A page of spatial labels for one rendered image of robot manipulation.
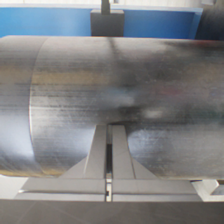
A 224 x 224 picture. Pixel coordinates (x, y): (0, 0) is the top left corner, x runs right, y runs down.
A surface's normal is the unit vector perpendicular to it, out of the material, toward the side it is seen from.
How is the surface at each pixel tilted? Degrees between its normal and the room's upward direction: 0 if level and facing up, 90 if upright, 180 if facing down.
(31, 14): 90
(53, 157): 90
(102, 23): 90
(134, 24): 90
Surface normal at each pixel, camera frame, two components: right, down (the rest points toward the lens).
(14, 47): 0.02, -0.63
